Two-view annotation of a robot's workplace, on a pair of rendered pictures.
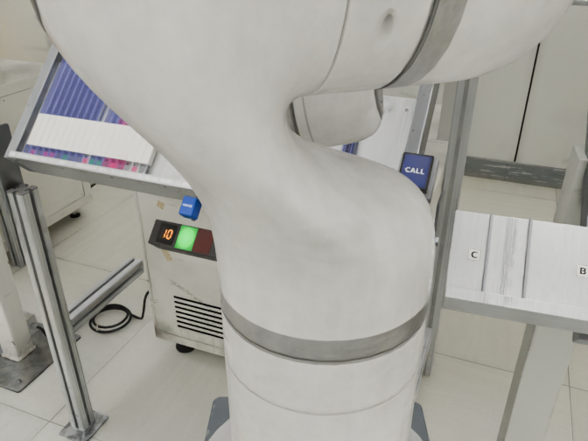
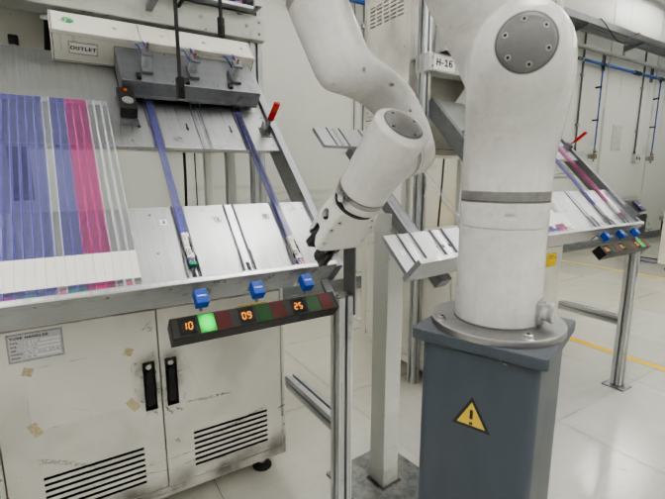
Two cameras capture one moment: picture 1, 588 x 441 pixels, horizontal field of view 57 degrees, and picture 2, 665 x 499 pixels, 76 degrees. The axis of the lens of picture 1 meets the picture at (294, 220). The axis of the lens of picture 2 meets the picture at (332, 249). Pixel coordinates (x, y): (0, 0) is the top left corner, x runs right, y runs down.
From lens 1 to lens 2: 0.65 m
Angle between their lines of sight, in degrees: 53
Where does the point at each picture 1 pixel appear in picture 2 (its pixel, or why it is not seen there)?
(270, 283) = (543, 169)
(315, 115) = (427, 153)
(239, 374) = (522, 226)
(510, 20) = not seen: hidden behind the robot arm
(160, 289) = (22, 480)
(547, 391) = (397, 349)
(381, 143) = (301, 227)
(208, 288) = (95, 443)
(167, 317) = not seen: outside the picture
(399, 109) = (297, 208)
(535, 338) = (388, 318)
